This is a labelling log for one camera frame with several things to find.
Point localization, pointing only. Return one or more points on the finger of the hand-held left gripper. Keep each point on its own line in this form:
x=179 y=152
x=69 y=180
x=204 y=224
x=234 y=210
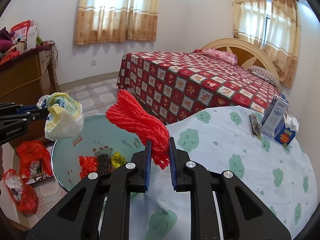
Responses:
x=32 y=118
x=27 y=108

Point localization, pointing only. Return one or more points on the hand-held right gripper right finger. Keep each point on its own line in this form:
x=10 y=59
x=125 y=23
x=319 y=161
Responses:
x=172 y=165

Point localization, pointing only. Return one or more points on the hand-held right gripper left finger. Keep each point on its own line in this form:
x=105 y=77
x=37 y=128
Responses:
x=147 y=170

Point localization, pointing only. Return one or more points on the yellow wrapper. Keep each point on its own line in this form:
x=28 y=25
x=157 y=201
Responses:
x=118 y=159

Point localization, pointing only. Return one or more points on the white yellow plastic bag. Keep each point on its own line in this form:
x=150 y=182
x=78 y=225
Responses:
x=63 y=120

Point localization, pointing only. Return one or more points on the black foam net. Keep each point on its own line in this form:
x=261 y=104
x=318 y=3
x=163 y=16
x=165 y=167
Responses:
x=103 y=163

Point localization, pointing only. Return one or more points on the red foam net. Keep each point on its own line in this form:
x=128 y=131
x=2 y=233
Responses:
x=135 y=120

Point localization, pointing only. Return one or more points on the teal round basin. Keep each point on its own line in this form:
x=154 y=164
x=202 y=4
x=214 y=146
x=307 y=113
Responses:
x=100 y=135

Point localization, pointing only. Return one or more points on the wooden cabinet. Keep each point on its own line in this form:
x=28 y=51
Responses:
x=22 y=77

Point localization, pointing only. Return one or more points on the printed cardboard floor box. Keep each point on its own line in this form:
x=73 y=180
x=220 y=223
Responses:
x=45 y=173

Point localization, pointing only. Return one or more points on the round table with tablecloth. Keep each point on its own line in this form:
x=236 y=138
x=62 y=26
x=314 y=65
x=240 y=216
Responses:
x=225 y=167

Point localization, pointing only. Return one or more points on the flat red box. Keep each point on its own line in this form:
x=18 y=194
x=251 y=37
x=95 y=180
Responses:
x=10 y=56

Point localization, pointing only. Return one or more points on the red bag with clear bag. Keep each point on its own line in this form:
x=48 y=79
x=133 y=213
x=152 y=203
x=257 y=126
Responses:
x=27 y=200

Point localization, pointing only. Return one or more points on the tall white box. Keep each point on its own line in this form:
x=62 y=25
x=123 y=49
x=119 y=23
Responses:
x=31 y=37

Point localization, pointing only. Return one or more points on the purple cloth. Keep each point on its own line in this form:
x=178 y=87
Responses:
x=5 y=37

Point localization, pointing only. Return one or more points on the red white open box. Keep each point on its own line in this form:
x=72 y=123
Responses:
x=22 y=28

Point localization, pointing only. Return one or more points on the bed with red quilt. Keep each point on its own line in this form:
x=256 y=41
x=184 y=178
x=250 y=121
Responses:
x=187 y=80

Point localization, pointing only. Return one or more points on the dark snack packet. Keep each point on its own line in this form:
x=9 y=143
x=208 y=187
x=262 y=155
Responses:
x=255 y=125

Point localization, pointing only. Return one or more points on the white grey milk carton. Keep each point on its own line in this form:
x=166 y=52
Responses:
x=273 y=117

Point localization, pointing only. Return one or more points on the blue white gable carton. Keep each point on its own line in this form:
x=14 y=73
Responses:
x=285 y=132

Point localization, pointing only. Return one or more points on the pink pillow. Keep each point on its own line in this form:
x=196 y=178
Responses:
x=222 y=55

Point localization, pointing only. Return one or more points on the striped pillow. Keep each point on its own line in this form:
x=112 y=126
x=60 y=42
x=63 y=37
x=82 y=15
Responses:
x=265 y=73

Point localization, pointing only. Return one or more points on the cream wooden bed headboard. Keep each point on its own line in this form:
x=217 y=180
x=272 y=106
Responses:
x=225 y=43

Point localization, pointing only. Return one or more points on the wide beige patterned curtain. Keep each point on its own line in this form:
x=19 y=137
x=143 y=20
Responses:
x=117 y=10

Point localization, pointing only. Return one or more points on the glass window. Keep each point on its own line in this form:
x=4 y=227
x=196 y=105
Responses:
x=268 y=22

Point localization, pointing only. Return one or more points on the white wall socket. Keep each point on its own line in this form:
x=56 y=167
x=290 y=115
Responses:
x=93 y=62

